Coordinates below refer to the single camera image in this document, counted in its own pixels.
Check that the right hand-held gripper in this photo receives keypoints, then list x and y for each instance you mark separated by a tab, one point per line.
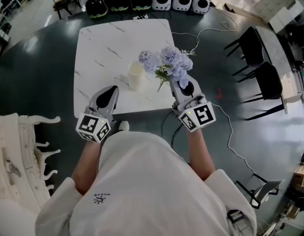
198	117

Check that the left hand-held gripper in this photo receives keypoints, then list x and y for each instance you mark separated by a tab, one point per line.
93	125

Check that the purple flowers bouquet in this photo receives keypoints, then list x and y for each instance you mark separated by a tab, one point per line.
171	58

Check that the cream vase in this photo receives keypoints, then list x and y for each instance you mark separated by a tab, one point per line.
136	75

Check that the person's right forearm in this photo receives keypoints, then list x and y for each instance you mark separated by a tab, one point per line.
200	154

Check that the person's left forearm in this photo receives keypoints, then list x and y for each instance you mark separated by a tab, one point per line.
86	166

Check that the person's white shoe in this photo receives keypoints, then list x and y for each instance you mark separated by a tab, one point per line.
124	126

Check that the black dining chair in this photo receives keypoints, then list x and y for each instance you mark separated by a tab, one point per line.
251	45
270	82

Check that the person's white shirt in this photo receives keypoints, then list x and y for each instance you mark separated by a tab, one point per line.
147	185

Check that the white ornate carved furniture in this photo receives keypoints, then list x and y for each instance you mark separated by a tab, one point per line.
11	156

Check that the long grey table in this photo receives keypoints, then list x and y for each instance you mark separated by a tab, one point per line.
272	50

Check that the white power strip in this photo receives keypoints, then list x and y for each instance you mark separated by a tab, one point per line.
141	16

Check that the cardboard box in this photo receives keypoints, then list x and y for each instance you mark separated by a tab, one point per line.
302	178

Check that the white cabinet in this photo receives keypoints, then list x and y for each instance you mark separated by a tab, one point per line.
277	11

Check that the grey chair with black frame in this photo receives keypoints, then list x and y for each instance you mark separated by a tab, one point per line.
267	189

